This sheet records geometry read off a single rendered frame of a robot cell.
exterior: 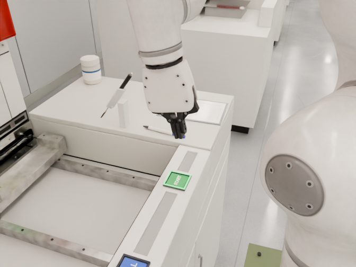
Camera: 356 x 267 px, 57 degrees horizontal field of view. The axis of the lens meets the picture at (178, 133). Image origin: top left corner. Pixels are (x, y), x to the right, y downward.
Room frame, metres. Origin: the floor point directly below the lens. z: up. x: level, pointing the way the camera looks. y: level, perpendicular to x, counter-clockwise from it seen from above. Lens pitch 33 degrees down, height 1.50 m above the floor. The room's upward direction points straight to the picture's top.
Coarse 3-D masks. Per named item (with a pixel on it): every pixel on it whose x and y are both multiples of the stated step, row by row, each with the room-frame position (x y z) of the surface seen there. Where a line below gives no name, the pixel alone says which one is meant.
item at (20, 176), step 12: (36, 156) 0.81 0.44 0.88; (48, 156) 0.81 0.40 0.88; (60, 156) 0.84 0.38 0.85; (12, 168) 0.75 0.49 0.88; (24, 168) 0.75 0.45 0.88; (36, 168) 0.75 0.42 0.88; (0, 180) 0.70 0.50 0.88; (12, 180) 0.70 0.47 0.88; (24, 180) 0.70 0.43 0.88; (12, 192) 0.65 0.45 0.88; (0, 204) 0.61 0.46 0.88
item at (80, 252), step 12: (0, 228) 0.56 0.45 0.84; (12, 228) 0.55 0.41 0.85; (24, 228) 0.55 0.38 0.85; (24, 240) 0.53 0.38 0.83; (36, 240) 0.52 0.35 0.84; (48, 240) 0.52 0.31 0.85; (60, 240) 0.52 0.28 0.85; (60, 252) 0.50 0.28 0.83; (72, 252) 0.49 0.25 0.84; (84, 252) 0.48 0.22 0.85; (96, 252) 0.48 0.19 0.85; (96, 264) 0.47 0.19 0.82
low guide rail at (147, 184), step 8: (64, 160) 0.83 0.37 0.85; (64, 168) 0.81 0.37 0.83; (72, 168) 0.80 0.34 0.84; (80, 168) 0.79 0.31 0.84; (88, 168) 0.79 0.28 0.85; (96, 168) 0.79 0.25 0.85; (104, 168) 0.79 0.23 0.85; (96, 176) 0.78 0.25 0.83; (104, 176) 0.77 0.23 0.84; (112, 176) 0.76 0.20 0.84; (120, 176) 0.75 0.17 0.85; (128, 176) 0.75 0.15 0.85; (136, 176) 0.75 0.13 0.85; (128, 184) 0.74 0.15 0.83; (136, 184) 0.73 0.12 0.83; (144, 184) 0.72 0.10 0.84; (152, 184) 0.71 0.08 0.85
